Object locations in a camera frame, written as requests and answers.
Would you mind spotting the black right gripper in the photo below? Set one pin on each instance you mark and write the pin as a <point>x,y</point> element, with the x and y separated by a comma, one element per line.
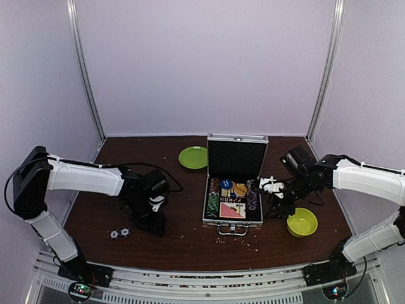
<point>280,207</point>

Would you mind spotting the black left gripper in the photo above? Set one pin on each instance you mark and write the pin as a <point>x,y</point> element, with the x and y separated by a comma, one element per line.
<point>154,226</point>

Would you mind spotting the aluminium poker case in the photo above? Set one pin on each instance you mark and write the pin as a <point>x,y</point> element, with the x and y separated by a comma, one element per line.
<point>238,158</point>

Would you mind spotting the red card deck box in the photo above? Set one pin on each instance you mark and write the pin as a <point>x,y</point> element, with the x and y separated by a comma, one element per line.
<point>232,210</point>

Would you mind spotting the orange big blind button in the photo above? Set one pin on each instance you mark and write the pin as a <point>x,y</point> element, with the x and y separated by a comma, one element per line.
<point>227,193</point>

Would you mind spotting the blue small blind button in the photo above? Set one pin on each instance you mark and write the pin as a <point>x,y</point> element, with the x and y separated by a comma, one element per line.
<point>226,184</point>

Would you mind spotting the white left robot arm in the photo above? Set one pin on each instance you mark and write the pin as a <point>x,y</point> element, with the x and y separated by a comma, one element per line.
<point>144,194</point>

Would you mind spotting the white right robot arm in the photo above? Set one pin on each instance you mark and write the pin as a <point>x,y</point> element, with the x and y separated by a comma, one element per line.
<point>345,174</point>

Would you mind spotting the dark poker chip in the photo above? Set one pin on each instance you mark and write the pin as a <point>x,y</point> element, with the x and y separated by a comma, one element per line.
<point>114,235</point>
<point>124,232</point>

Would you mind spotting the green bowl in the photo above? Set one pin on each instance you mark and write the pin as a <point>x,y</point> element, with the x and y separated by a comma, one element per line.
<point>303,223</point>

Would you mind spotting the purple poker chip stack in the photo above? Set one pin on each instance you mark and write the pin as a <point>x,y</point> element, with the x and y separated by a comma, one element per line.
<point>252,197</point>

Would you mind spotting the dark poker chip leftmost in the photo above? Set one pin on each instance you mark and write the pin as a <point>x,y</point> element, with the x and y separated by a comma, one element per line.
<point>114,235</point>

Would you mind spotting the row of red dice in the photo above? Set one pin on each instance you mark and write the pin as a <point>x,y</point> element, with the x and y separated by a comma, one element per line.
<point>231,201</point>

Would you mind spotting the green poker chip stack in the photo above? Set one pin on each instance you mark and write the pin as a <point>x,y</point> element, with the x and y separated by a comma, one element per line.
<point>212,207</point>

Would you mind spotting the red-black poker chip stack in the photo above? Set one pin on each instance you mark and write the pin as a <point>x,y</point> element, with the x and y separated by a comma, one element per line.
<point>214,187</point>

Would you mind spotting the green plate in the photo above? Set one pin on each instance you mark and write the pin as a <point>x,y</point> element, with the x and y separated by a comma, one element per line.
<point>194,157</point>

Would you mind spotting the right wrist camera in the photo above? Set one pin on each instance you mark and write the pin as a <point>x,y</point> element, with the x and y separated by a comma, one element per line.
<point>269,185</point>

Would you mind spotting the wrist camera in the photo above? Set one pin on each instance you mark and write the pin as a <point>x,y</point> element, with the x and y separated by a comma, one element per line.
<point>269,185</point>
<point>157,190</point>

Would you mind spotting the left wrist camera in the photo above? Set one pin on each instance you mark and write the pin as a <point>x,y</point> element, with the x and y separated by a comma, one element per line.
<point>157,190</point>

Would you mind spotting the aluminium front rail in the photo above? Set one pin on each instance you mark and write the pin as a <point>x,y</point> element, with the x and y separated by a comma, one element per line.
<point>276,285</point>

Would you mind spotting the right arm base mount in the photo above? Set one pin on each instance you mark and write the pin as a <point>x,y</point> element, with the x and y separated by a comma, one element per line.
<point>322,273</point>

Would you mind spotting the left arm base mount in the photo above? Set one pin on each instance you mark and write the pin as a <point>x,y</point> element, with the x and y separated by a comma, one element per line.
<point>91,274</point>

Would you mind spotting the aluminium corner post right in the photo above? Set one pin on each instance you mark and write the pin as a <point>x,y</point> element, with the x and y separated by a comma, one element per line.
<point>326,79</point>

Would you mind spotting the aluminium corner post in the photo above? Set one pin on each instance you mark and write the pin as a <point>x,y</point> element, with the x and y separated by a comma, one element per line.
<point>326,79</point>
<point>84,74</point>

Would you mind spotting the aluminium corner post left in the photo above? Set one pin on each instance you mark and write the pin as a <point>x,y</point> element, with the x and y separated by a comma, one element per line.
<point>84,74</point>

